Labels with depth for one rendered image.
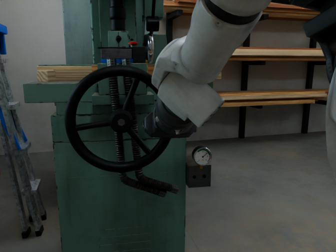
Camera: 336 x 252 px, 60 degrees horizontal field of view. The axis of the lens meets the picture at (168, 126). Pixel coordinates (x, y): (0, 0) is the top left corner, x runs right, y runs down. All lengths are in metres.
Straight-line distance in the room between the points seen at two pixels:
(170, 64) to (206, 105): 0.09
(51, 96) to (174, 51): 0.61
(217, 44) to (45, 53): 3.12
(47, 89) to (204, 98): 0.61
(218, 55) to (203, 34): 0.04
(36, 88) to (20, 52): 2.47
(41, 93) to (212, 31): 0.72
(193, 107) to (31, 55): 3.03
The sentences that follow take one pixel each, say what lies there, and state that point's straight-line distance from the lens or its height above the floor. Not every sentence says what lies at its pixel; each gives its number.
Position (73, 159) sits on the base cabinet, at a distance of 1.01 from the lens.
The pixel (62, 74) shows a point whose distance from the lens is 1.12.
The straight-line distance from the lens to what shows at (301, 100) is 3.83.
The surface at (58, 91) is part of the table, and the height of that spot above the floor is 0.87.
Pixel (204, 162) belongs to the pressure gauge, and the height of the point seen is 0.64.
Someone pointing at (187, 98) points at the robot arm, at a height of 0.90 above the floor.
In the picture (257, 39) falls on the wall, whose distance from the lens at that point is 4.01.
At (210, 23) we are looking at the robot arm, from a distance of 0.33.
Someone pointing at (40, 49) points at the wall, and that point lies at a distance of 3.42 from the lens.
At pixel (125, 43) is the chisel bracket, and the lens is 1.06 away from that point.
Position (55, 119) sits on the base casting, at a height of 0.79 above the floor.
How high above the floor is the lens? 0.96
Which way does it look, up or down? 12 degrees down
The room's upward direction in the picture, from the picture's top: straight up
